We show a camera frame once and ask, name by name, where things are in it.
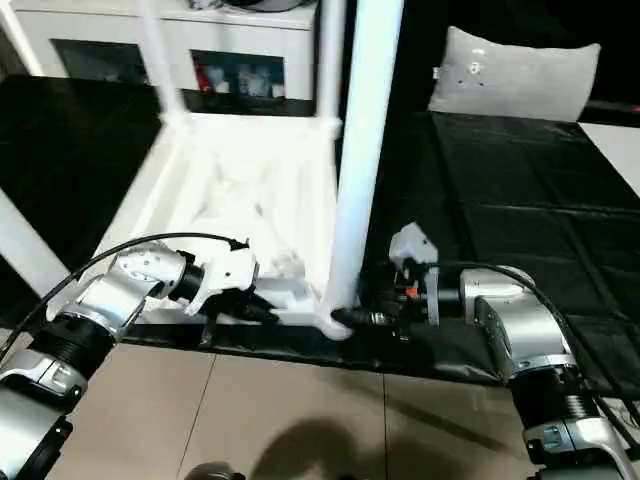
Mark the white glass-door cabinet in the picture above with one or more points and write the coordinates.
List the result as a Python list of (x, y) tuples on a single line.
[(100, 30)]

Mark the white plastic table leg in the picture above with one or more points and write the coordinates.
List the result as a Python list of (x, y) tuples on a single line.
[(330, 60), (27, 245), (162, 65), (365, 150)]

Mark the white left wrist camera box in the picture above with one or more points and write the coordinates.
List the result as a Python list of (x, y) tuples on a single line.
[(230, 275)]

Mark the red bottle behind glass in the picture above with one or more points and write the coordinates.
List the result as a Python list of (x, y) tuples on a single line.
[(202, 80)]

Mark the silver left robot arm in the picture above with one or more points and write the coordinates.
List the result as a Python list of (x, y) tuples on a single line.
[(115, 290)]

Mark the grey cushion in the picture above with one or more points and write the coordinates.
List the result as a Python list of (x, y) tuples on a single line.
[(515, 75)]

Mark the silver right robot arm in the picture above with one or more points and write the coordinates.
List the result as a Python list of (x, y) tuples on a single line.
[(525, 325)]

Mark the white flat board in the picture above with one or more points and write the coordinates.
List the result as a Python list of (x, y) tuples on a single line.
[(615, 150)]

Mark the white plastic table top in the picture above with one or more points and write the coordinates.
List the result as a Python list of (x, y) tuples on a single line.
[(250, 165)]

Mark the grey helmet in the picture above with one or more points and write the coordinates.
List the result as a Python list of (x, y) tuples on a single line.
[(270, 4)]

